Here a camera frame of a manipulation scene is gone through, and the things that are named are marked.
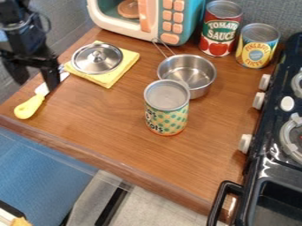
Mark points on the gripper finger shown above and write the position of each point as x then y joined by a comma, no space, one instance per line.
16,72
51,78

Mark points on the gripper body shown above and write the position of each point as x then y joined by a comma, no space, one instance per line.
29,38

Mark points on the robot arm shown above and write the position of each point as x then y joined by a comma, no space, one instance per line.
12,9

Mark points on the yellow knife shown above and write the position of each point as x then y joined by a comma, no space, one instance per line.
28,107

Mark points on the yellow can with green dots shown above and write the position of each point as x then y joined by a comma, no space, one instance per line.
167,117

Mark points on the red tomato can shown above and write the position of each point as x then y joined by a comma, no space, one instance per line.
218,35

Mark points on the yellow and blue can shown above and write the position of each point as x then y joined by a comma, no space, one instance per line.
255,53

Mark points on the silver lid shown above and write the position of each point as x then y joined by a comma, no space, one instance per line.
96,58

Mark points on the yellow cloth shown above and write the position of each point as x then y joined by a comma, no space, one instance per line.
118,69

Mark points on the brown toy bread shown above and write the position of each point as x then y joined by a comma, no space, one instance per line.
127,9

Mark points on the toy microwave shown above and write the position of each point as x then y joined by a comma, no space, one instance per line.
173,20

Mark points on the silver pot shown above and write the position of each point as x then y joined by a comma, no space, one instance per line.
188,73

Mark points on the toy stove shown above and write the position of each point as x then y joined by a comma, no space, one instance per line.
275,164

